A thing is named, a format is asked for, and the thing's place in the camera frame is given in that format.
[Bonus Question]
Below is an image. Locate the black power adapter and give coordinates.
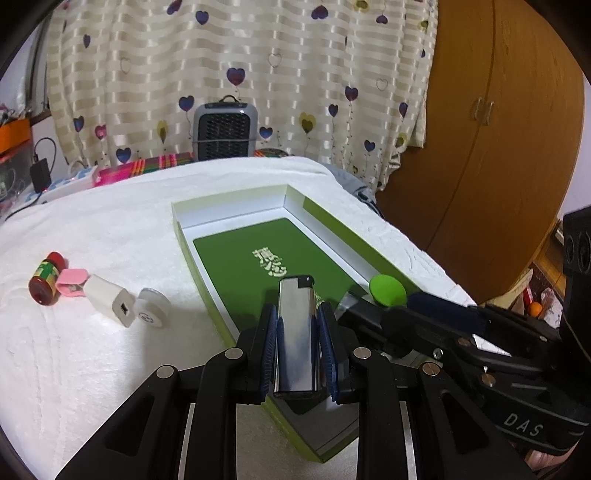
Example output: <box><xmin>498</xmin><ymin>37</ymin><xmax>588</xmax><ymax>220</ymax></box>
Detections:
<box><xmin>30</xmin><ymin>159</ymin><xmax>52</xmax><ymax>193</ymax></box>

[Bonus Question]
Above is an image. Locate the orange lid storage box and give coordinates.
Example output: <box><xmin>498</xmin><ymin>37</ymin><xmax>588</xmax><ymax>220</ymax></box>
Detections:
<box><xmin>0</xmin><ymin>117</ymin><xmax>33</xmax><ymax>155</ymax></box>

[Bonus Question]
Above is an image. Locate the green round pad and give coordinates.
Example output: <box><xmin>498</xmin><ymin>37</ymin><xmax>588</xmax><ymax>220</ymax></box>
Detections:
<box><xmin>368</xmin><ymin>274</ymin><xmax>408</xmax><ymax>308</ymax></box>

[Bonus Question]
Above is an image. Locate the clear storage container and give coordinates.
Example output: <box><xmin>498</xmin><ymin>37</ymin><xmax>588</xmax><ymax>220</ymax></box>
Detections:
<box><xmin>0</xmin><ymin>148</ymin><xmax>33</xmax><ymax>204</ymax></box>

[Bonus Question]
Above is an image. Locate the heart print curtain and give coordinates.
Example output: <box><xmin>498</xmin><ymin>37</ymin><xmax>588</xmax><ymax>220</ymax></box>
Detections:
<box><xmin>46</xmin><ymin>0</ymin><xmax>439</xmax><ymax>195</ymax></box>

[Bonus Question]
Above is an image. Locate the pink clip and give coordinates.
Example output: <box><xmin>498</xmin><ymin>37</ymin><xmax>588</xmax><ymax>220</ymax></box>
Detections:
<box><xmin>56</xmin><ymin>268</ymin><xmax>89</xmax><ymax>298</ymax></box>

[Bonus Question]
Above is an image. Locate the white ribbed wheel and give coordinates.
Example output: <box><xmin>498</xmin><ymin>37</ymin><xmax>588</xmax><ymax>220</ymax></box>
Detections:
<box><xmin>136</xmin><ymin>288</ymin><xmax>170</xmax><ymax>329</ymax></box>

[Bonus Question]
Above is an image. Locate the white charger plug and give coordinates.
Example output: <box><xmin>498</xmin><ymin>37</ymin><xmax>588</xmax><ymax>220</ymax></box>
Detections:
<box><xmin>85</xmin><ymin>274</ymin><xmax>137</xmax><ymax>328</ymax></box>

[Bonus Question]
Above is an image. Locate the white power strip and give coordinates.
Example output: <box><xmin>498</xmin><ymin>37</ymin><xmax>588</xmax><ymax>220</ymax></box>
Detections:
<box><xmin>25</xmin><ymin>165</ymin><xmax>100</xmax><ymax>204</ymax></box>

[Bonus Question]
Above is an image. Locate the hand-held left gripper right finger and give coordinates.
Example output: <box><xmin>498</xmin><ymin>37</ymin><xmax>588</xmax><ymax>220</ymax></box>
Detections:
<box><xmin>318</xmin><ymin>307</ymin><xmax>536</xmax><ymax>480</ymax></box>

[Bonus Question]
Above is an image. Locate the grey portable heater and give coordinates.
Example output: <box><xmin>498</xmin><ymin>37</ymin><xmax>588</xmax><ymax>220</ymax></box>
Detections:
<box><xmin>191</xmin><ymin>95</ymin><xmax>258</xmax><ymax>161</ymax></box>

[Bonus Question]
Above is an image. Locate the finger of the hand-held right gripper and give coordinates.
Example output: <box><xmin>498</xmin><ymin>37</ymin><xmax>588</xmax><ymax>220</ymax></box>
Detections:
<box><xmin>339</xmin><ymin>302</ymin><xmax>476</xmax><ymax>365</ymax></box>
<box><xmin>409</xmin><ymin>292</ymin><xmax>561</xmax><ymax>356</ymax></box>

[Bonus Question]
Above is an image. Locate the colourful plaid cloth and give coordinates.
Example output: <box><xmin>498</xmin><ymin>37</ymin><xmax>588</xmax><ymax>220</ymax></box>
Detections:
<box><xmin>95</xmin><ymin>148</ymin><xmax>296</xmax><ymax>188</ymax></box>

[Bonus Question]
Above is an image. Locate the grey cloth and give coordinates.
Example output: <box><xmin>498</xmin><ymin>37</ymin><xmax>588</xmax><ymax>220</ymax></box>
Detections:
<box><xmin>332</xmin><ymin>166</ymin><xmax>384</xmax><ymax>217</ymax></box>

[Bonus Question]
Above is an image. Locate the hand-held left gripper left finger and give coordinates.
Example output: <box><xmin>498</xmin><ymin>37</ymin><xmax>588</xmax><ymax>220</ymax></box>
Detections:
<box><xmin>55</xmin><ymin>305</ymin><xmax>278</xmax><ymax>480</ymax></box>

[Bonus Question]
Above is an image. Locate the green cardboard box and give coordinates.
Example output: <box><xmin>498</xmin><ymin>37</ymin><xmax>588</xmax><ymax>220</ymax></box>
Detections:
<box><xmin>172</xmin><ymin>184</ymin><xmax>478</xmax><ymax>463</ymax></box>

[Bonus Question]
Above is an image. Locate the silver lighter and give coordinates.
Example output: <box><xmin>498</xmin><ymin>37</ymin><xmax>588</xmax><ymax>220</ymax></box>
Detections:
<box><xmin>273</xmin><ymin>276</ymin><xmax>319</xmax><ymax>400</ymax></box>

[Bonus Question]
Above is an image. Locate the small red bottle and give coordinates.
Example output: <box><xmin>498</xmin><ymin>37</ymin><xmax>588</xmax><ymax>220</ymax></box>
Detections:
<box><xmin>28</xmin><ymin>251</ymin><xmax>69</xmax><ymax>305</ymax></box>

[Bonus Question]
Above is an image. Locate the wooden wardrobe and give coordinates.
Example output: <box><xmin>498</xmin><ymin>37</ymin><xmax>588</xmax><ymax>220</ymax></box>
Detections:
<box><xmin>376</xmin><ymin>0</ymin><xmax>587</xmax><ymax>305</ymax></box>

